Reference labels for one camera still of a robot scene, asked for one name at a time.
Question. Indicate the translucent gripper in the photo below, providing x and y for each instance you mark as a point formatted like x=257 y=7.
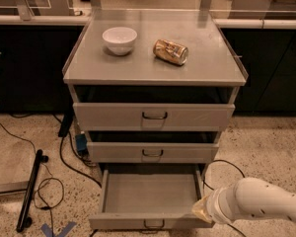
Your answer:
x=214 y=206

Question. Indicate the grey bottom drawer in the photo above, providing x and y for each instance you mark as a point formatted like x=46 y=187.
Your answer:
x=149 y=197

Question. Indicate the grey drawer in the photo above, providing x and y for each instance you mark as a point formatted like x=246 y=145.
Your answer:
x=152 y=146
x=149 y=197
x=156 y=108

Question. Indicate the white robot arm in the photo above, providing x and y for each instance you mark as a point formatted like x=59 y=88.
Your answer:
x=247 y=199

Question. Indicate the grey middle drawer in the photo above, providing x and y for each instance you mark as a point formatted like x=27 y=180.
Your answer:
x=152 y=146

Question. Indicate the grey metal drawer cabinet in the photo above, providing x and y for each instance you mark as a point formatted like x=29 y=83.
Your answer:
x=210 y=62

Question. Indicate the grey top drawer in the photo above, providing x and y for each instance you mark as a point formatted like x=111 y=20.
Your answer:
x=156 y=108

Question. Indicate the blue power adapter box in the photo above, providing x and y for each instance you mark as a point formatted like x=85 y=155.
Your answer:
x=81 y=144

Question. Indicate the crushed gold soda can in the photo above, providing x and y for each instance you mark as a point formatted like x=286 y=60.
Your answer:
x=170 y=51

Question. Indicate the black floor stand bar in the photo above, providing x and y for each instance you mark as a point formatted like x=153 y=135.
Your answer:
x=23 y=217

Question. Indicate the white ceramic bowl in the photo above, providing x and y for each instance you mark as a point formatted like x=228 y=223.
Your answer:
x=119 y=40

